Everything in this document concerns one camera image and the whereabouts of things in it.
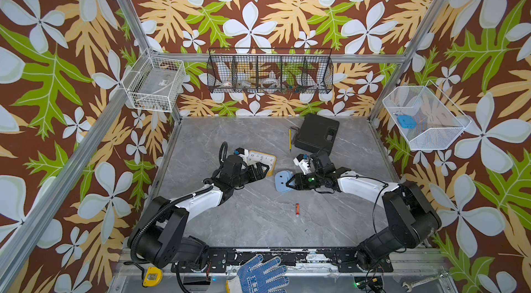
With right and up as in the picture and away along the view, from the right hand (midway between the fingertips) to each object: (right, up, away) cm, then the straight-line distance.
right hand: (288, 183), depth 87 cm
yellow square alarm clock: (-15, +10, +14) cm, 23 cm away
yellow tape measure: (-48, -28, -17) cm, 59 cm away
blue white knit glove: (-12, -29, -16) cm, 35 cm away
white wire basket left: (-57, +43, -1) cm, 71 cm away
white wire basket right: (+56, +28, -5) cm, 62 cm away
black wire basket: (-7, +52, +9) cm, 53 cm away
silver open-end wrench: (+40, -31, -18) cm, 53 cm away
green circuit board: (+28, -32, -15) cm, 45 cm away
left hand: (-10, +7, 0) cm, 13 cm away
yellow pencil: (+4, +19, +24) cm, 31 cm away
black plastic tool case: (+17, +22, +19) cm, 34 cm away
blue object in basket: (+49, +26, -3) cm, 56 cm away
